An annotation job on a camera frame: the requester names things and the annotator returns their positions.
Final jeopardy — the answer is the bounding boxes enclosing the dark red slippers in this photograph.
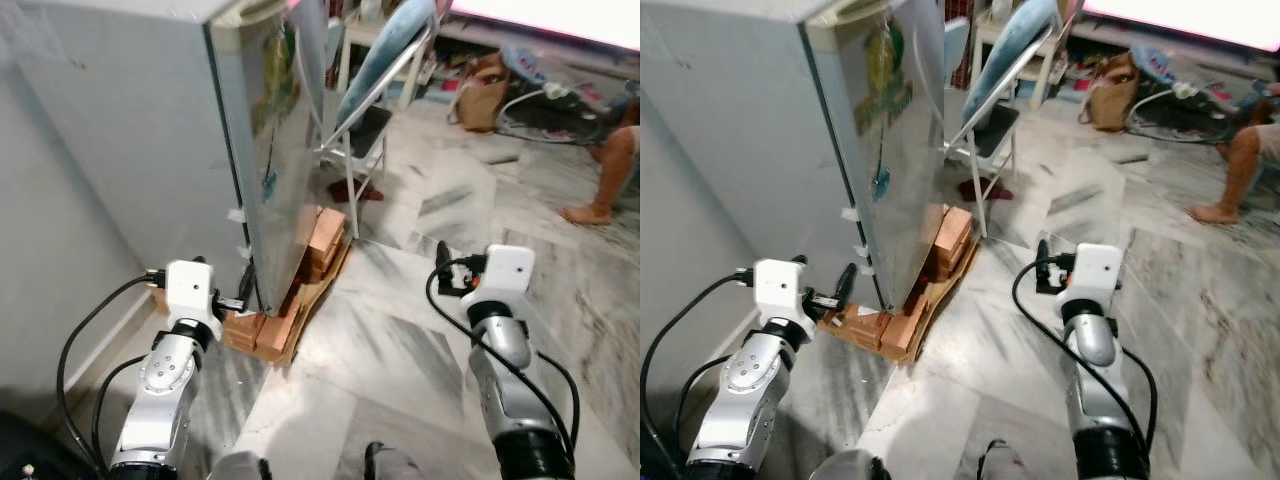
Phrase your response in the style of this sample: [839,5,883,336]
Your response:
[956,177,1013,204]
[326,177,385,204]

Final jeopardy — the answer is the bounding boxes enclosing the robot left leg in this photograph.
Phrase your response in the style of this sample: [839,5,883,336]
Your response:
[210,450,271,480]
[808,449,889,480]

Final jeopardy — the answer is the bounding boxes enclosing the brown cardboard sheet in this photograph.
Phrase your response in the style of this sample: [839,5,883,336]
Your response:
[818,234,983,367]
[222,236,355,367]

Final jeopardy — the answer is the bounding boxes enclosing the robot leg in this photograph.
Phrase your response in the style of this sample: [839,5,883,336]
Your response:
[978,439,1035,480]
[808,449,889,480]
[210,450,271,480]
[363,441,426,480]

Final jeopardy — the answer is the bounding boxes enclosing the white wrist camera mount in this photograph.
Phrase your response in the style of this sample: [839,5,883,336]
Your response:
[163,259,223,341]
[752,258,815,341]
[484,244,537,297]
[1070,243,1124,297]

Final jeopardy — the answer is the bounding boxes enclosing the grey fridge cabinet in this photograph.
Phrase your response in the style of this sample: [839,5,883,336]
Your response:
[640,0,883,301]
[0,0,253,293]

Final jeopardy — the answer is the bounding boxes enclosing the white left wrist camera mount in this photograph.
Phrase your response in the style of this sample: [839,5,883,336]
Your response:
[163,259,223,341]
[752,258,815,341]

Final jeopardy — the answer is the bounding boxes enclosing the person's bare leg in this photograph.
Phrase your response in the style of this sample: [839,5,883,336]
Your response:
[1187,98,1280,227]
[559,98,641,227]

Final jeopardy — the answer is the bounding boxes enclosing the orange brick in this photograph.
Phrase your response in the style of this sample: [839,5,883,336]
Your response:
[221,308,263,351]
[254,298,303,361]
[878,294,929,362]
[305,206,347,253]
[822,304,887,348]
[922,245,967,289]
[298,244,343,285]
[935,204,974,253]

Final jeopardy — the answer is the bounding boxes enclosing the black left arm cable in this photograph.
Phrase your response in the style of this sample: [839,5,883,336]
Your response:
[640,268,757,477]
[56,272,167,473]

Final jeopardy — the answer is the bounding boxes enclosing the white cable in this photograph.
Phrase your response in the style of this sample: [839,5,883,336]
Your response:
[494,82,573,125]
[1124,80,1201,123]

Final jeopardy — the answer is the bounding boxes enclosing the fridge door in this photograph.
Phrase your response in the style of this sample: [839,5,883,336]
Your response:
[204,0,333,313]
[803,0,949,309]

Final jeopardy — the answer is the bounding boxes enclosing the blue cushion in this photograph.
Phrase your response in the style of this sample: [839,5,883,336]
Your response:
[337,0,438,127]
[974,0,1063,127]

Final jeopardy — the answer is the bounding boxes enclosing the brown bag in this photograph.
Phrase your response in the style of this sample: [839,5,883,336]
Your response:
[1080,50,1143,133]
[447,52,513,134]

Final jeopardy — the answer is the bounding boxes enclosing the robot right leg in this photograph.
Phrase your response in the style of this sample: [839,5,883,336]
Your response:
[978,439,1035,480]
[363,441,426,480]

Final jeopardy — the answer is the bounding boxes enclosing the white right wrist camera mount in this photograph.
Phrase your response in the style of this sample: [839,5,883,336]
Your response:
[484,244,537,297]
[1070,243,1124,297]

